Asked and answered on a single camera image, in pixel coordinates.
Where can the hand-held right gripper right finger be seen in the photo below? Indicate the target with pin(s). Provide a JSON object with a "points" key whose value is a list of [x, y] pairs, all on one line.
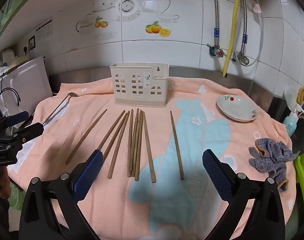
{"points": [[217, 177]]}

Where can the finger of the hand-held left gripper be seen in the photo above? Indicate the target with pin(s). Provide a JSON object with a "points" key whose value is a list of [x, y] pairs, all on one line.
{"points": [[32, 130], [21, 117]]}

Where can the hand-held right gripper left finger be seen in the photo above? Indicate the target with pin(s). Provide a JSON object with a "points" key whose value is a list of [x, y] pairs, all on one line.
{"points": [[88, 175]]}

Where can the metal spoon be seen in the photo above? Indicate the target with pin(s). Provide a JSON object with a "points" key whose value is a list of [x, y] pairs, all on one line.
{"points": [[72, 94]]}

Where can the row of wooden chopsticks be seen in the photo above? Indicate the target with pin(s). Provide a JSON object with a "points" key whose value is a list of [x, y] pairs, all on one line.
{"points": [[135, 142]]}

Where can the beige plastic chopstick holder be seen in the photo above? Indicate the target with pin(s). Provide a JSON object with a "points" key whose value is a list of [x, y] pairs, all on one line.
{"points": [[132, 87]]}

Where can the person's left hand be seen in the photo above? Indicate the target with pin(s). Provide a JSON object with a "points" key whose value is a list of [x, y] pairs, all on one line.
{"points": [[4, 182]]}

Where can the white kitchen appliance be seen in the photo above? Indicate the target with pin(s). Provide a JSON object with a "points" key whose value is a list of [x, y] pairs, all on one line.
{"points": [[27, 80]]}

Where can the grey knit glove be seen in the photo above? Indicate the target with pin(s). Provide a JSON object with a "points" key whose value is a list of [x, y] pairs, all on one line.
{"points": [[280, 173], [263, 155]]}

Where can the white plastic jug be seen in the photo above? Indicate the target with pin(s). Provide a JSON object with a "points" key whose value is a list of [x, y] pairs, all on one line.
{"points": [[7, 55]]}

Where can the white floral plate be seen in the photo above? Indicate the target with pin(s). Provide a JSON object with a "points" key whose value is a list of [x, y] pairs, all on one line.
{"points": [[235, 107]]}

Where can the peach printed towel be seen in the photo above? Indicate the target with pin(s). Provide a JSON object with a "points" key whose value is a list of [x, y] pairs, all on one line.
{"points": [[162, 120]]}

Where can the teal plastic bottle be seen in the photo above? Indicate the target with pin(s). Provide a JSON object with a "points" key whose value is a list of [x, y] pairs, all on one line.
{"points": [[289, 125]]}

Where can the white plastic spatula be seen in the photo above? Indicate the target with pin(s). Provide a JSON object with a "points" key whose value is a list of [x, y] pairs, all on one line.
{"points": [[289, 95]]}

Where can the yellow scrubber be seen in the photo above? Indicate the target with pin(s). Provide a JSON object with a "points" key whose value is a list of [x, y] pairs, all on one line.
{"points": [[301, 95]]}

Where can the metal angle valve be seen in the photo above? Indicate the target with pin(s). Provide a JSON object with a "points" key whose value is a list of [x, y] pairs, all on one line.
{"points": [[242, 58]]}

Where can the black wall socket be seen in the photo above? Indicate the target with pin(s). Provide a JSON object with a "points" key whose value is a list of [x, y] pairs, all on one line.
{"points": [[32, 42]]}

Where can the white wall label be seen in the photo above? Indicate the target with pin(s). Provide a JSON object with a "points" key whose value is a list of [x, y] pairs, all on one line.
{"points": [[44, 29]]}

